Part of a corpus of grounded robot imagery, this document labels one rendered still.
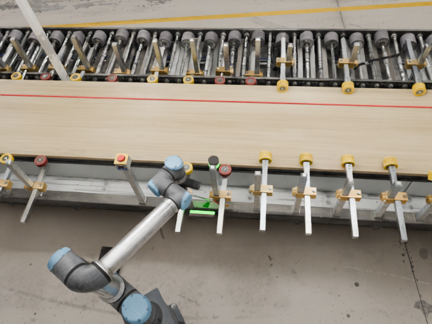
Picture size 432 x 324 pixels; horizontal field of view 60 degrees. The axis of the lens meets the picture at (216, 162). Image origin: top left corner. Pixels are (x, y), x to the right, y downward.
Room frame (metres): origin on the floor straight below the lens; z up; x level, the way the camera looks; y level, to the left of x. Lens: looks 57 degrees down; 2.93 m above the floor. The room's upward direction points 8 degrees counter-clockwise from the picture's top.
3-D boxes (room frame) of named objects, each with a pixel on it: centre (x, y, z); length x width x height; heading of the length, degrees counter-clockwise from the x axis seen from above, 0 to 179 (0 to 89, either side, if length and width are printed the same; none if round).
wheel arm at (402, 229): (0.87, -0.99, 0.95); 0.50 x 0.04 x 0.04; 167
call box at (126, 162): (1.22, 0.52, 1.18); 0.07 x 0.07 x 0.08; 77
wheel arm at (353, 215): (0.93, -0.75, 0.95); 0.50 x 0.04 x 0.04; 167
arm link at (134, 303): (0.50, 0.54, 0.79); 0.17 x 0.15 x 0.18; 46
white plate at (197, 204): (1.09, 0.06, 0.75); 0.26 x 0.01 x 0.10; 77
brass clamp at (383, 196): (0.89, -0.97, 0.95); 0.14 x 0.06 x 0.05; 77
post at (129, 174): (1.22, 0.52, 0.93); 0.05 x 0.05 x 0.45; 77
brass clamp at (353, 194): (0.94, -0.73, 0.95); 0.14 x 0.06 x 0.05; 77
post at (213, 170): (1.11, 0.02, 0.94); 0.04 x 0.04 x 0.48; 77
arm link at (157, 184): (0.98, 0.29, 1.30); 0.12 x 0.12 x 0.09; 46
